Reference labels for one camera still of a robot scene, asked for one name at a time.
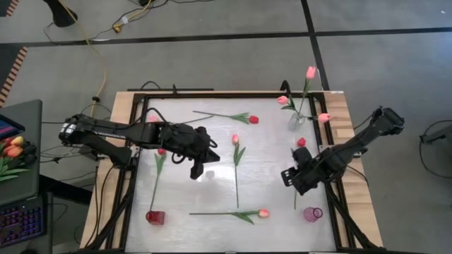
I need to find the black metal table frame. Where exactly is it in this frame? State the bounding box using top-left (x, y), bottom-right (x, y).
top-left (83, 90), bottom-right (381, 254)

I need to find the dark grey side desk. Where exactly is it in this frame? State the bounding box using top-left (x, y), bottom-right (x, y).
top-left (0, 99), bottom-right (54, 254)

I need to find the clear glass vase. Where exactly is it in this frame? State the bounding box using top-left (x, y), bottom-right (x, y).
top-left (286, 111), bottom-right (307, 132)

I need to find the black stand base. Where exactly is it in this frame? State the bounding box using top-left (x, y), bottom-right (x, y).
top-left (42, 0), bottom-right (79, 28)

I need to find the yellow hanging cable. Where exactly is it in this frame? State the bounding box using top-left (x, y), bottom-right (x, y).
top-left (57, 0), bottom-right (108, 142)

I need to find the orange pink artificial tulip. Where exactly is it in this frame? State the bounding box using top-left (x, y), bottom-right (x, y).
top-left (148, 114), bottom-right (214, 125)
top-left (231, 133), bottom-right (247, 208)
top-left (189, 207), bottom-right (270, 225)

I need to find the black mat with orange stripes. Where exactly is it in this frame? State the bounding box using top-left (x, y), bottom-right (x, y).
top-left (0, 45), bottom-right (29, 107)
top-left (0, 0), bottom-right (20, 18)

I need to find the red glass vase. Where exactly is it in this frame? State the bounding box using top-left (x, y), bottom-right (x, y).
top-left (145, 210), bottom-right (166, 226)

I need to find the white glossy work sheet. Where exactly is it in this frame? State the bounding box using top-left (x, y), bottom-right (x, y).
top-left (124, 97), bottom-right (337, 253)

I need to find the black backlit keyboard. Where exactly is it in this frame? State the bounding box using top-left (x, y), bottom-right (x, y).
top-left (0, 196), bottom-right (46, 248)

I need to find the dark laptop screen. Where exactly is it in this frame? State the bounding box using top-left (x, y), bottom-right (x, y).
top-left (0, 113), bottom-right (26, 141)

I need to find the purple glass vase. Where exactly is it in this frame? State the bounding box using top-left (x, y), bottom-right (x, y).
top-left (302, 206), bottom-right (324, 223)

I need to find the yellow cable with plug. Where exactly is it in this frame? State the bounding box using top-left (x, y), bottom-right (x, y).
top-left (112, 0), bottom-right (157, 35)

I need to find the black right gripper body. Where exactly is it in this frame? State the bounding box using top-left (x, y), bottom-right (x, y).
top-left (281, 146), bottom-right (336, 188)

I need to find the light pink artificial tulip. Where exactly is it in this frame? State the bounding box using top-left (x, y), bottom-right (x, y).
top-left (303, 112), bottom-right (331, 124)
top-left (298, 66), bottom-right (317, 121)
top-left (277, 95), bottom-right (299, 119)

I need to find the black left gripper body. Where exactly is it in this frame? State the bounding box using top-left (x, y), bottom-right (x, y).
top-left (179, 125), bottom-right (217, 181)

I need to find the red artificial tulip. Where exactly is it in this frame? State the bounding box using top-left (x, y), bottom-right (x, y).
top-left (192, 109), bottom-right (260, 125)
top-left (291, 137), bottom-right (307, 210)
top-left (149, 147), bottom-right (167, 212)

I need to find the black floor stand foot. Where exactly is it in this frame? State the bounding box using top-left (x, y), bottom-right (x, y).
top-left (419, 123), bottom-right (452, 145)

